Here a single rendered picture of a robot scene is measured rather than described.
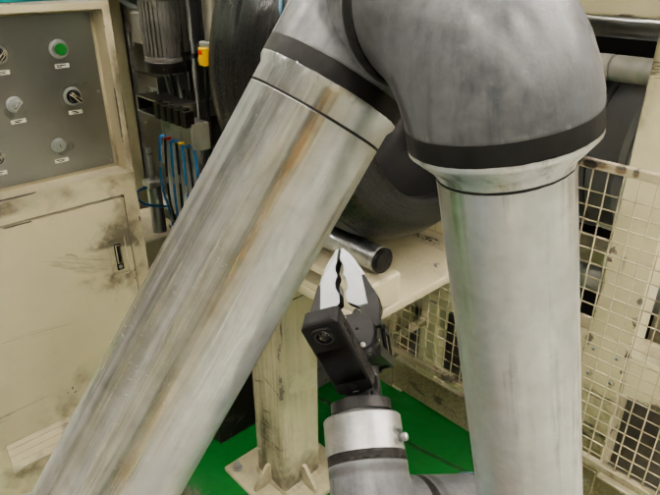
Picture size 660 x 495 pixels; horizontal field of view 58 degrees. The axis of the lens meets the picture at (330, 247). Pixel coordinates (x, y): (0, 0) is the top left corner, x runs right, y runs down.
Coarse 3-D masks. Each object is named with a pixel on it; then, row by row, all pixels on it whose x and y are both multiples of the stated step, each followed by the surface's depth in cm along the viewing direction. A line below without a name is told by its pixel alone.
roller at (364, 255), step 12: (336, 228) 104; (336, 240) 102; (348, 240) 101; (360, 240) 100; (360, 252) 98; (372, 252) 97; (384, 252) 97; (360, 264) 99; (372, 264) 97; (384, 264) 98
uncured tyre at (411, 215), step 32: (224, 0) 87; (256, 0) 82; (224, 32) 87; (256, 32) 82; (224, 64) 88; (256, 64) 83; (224, 96) 91; (224, 128) 95; (384, 160) 128; (384, 192) 91; (416, 192) 119; (352, 224) 94; (384, 224) 96; (416, 224) 101
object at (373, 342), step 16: (352, 320) 72; (368, 320) 71; (368, 336) 70; (384, 336) 76; (368, 352) 70; (384, 352) 73; (384, 368) 76; (352, 400) 67; (368, 400) 67; (384, 400) 68
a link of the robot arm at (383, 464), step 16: (368, 448) 64; (384, 448) 64; (400, 448) 65; (336, 464) 65; (352, 464) 63; (368, 464) 63; (384, 464) 63; (400, 464) 64; (336, 480) 64; (352, 480) 63; (368, 480) 62; (384, 480) 62; (400, 480) 63; (416, 480) 66
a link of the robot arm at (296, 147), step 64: (320, 0) 40; (320, 64) 40; (256, 128) 41; (320, 128) 41; (384, 128) 43; (192, 192) 44; (256, 192) 41; (320, 192) 42; (192, 256) 42; (256, 256) 42; (128, 320) 45; (192, 320) 42; (256, 320) 44; (128, 384) 43; (192, 384) 43; (64, 448) 46; (128, 448) 44; (192, 448) 46
